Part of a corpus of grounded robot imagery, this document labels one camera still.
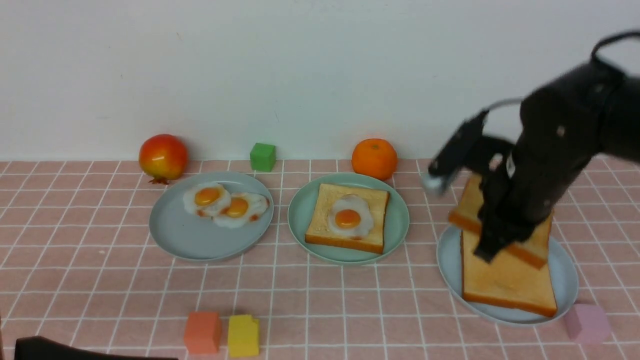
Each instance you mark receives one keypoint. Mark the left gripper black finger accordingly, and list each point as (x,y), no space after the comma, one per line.
(42,348)

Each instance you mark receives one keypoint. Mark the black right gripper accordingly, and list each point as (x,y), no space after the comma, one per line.
(520,194)

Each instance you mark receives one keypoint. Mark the toast slice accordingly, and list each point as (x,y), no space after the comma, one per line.
(318,232)
(533,251)
(505,282)

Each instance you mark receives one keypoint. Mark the fried egg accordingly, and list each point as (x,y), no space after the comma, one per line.
(244,208)
(350,217)
(206,200)

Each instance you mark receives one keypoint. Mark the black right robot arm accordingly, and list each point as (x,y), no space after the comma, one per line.
(592,109)

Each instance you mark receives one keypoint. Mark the light blue bread plate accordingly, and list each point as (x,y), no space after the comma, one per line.
(564,280)

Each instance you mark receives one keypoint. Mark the green centre plate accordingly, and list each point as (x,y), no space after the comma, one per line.
(301,208)

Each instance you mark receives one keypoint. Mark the pink block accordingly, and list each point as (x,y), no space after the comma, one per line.
(587,324)

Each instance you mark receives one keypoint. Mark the orange tangerine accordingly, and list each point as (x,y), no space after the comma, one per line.
(375,158)

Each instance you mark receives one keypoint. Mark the orange cube block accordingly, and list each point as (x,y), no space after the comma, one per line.
(202,332)

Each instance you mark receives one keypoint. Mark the grey-blue egg plate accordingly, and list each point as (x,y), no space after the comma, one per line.
(193,238)

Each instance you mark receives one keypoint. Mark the yellow block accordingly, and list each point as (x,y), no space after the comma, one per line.
(243,336)

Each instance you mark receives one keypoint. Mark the red pomegranate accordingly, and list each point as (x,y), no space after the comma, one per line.
(164,158)

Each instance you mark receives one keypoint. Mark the green cube block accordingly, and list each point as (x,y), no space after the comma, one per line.
(263,157)

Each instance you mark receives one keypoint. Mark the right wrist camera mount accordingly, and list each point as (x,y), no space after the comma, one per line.
(446,164)

